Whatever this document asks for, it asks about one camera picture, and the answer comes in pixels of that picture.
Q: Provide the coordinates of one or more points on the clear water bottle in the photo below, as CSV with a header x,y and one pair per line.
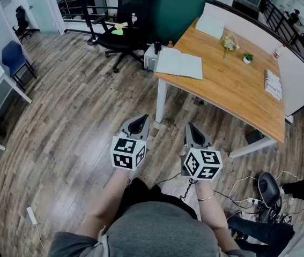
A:
x,y
133,19

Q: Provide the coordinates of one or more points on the book with flag cover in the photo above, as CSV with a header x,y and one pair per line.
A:
x,y
273,86

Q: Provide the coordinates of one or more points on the grey-blue notebook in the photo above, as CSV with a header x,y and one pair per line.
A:
x,y
178,63

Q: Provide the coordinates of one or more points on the white bottle with red label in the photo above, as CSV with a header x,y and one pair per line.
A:
x,y
278,53

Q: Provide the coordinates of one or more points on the black mesh office chair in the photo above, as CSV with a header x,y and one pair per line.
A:
x,y
125,33

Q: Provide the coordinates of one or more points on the small black office chair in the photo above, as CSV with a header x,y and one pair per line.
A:
x,y
21,23

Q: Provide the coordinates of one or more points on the green cloth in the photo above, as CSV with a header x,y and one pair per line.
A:
x,y
117,32

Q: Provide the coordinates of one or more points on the person's grey shirt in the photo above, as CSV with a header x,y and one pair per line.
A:
x,y
157,231

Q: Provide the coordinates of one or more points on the green partition panel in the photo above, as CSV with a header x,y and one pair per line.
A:
x,y
176,12

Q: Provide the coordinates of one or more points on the person's right forearm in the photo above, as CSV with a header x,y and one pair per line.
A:
x,y
210,215

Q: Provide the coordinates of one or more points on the small potted green plant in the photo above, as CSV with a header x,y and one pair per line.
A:
x,y
247,57

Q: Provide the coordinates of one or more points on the dried flower bouquet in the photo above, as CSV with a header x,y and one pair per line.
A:
x,y
230,43

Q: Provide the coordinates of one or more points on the black round device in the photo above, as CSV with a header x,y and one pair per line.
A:
x,y
268,189

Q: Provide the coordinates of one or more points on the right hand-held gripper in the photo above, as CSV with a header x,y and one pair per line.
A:
x,y
202,165

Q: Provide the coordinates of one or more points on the person's black shorts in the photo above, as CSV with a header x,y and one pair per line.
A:
x,y
146,194

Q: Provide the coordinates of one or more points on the blue chair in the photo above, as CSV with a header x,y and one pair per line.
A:
x,y
13,56

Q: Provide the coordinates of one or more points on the orange drink bottle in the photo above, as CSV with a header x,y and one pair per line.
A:
x,y
170,45

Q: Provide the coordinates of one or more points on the person's left forearm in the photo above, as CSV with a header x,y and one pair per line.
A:
x,y
106,199

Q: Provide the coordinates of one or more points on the black metal railing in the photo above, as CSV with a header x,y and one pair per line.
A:
x,y
87,4

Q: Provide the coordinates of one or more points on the yellow cloth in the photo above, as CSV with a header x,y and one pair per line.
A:
x,y
121,25

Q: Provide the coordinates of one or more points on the white flat box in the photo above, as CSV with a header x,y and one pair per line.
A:
x,y
210,25

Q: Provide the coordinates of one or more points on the black tumbler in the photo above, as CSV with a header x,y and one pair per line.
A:
x,y
157,48

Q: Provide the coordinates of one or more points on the white power strip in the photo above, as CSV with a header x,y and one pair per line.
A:
x,y
254,200
31,215

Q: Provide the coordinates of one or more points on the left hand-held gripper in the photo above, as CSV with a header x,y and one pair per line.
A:
x,y
125,154

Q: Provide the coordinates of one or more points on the white desk leg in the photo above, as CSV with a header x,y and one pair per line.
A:
x,y
251,147
162,100

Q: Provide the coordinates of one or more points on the wooden table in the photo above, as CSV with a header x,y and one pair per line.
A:
x,y
296,84

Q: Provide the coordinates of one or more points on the white metal cabinet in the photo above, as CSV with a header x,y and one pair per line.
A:
x,y
149,60

